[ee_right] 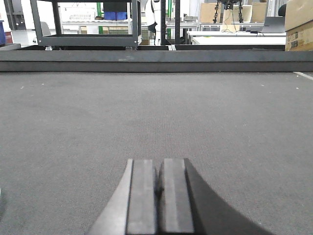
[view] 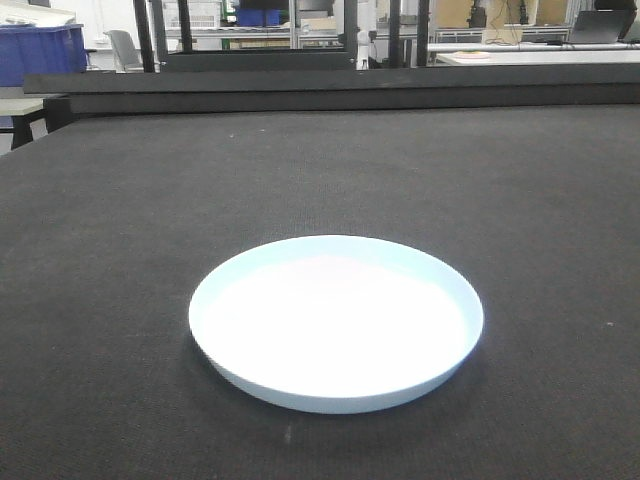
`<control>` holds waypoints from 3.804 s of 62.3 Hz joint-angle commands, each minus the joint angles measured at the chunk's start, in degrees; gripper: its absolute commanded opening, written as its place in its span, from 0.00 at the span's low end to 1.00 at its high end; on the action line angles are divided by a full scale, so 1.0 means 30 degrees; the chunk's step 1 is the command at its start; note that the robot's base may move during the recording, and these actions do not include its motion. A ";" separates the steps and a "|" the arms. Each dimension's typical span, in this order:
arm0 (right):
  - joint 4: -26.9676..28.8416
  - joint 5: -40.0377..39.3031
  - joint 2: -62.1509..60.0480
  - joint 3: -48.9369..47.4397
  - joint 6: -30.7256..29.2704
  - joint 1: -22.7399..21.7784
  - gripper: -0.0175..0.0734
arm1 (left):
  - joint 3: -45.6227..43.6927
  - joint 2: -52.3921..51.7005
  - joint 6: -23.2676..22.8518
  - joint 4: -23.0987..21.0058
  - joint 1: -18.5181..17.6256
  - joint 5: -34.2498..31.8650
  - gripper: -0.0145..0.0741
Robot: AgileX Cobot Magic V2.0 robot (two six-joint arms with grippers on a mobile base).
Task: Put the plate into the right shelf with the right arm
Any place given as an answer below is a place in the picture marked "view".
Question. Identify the white workbench table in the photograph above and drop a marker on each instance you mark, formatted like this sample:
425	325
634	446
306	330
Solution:
476	54

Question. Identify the blue storage bin background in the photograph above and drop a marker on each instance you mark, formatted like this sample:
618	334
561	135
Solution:
247	17

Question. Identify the grey chair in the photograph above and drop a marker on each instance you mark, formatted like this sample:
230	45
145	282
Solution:
126	57

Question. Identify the black rail beam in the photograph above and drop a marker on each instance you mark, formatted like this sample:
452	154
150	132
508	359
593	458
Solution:
341	90

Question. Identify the light blue round tray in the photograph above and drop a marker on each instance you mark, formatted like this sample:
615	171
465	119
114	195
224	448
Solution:
335	324

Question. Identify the blue plastic crate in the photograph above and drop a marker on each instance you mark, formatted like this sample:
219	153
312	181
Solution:
40	50

